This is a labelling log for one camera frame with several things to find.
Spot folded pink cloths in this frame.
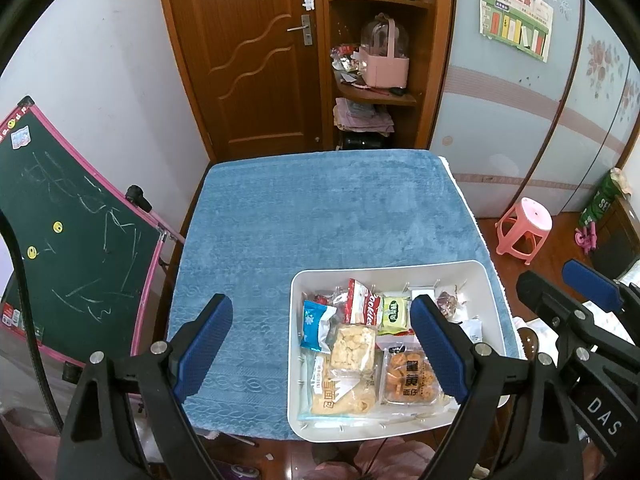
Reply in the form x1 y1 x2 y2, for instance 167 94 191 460
332 97 396 136

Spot large sliced bread packet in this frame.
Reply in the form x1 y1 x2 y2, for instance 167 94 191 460
299 352 378 420

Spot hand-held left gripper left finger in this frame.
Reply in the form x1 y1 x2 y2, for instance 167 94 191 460
55 294 233 480

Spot light blue floral wardrobe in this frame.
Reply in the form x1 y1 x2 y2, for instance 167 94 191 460
430 0 640 221

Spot pink basket with handle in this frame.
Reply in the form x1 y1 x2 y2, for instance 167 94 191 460
359 12 411 88

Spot pink toy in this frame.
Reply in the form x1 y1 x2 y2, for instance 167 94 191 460
574 225 600 252

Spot blue table cloth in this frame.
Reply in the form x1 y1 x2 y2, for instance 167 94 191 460
165 149 526 443

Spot pile of snack wrappers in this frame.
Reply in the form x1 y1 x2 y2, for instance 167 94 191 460
330 45 368 86

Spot brown wooden door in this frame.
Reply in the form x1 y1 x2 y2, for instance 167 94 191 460
155 0 331 161

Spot clear orange pastry pack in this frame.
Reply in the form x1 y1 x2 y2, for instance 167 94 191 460
375 342 453 408

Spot green snack packet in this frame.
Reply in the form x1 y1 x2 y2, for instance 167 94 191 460
377 296 416 336

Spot pink plastic stool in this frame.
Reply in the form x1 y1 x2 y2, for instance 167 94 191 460
495 196 553 267

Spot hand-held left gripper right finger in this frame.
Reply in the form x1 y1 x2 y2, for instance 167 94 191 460
410 295 586 480

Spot green bag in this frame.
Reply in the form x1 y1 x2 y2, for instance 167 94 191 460
579 167 632 228

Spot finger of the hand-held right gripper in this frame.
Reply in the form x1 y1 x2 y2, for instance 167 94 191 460
516 270 621 361
561 259 640 343

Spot white plastic tray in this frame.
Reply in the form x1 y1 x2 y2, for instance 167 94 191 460
287 259 518 443

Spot white packet with red stripe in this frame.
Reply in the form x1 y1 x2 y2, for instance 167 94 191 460
460 316 486 346

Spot puffed rice cake packet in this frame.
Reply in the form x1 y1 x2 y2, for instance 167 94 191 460
327 324 377 378

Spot blue white snack packet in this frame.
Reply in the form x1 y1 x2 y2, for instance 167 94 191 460
300 300 338 352

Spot white checkered bedding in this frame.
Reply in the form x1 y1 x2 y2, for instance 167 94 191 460
517 265 640 456

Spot clear dried fruit packet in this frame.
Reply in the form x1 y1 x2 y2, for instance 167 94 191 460
435 285 471 323

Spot metal door handle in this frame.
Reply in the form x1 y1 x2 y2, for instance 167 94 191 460
286 14 313 47

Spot dark wooden cabinet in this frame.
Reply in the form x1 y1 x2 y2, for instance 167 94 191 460
590 195 640 281

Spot wooden corner shelf unit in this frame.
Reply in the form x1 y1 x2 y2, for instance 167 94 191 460
317 0 458 153

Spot green chalkboard easel pink frame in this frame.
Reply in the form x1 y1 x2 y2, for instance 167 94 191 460
0 95 183 371

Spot wall poster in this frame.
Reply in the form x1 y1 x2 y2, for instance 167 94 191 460
479 0 555 63

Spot white red snack packet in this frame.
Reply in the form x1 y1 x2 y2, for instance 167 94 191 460
344 278 383 326

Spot pink cloth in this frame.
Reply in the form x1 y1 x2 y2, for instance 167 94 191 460
305 437 441 480

